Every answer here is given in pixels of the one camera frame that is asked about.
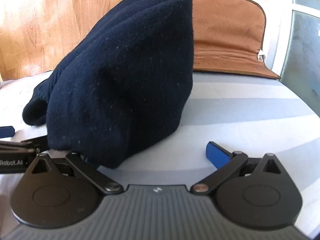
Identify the blue striped bed sheet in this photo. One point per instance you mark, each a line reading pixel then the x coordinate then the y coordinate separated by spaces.
pixel 237 110

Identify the brown seat cushion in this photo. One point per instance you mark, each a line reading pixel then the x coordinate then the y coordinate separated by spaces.
pixel 225 30

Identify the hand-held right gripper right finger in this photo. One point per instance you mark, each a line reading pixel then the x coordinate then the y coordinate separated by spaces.
pixel 217 155

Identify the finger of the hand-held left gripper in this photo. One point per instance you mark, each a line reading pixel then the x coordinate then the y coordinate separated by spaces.
pixel 25 146
pixel 6 131

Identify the white-framed window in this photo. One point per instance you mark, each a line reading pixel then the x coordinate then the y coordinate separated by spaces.
pixel 305 42

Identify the wood-pattern vinyl sheet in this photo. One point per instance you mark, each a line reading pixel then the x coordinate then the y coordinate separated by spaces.
pixel 37 17

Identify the dark striped knit sweater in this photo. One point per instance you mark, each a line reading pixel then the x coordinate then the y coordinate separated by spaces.
pixel 120 67

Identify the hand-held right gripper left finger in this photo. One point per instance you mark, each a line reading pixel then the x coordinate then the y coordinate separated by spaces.
pixel 80 165

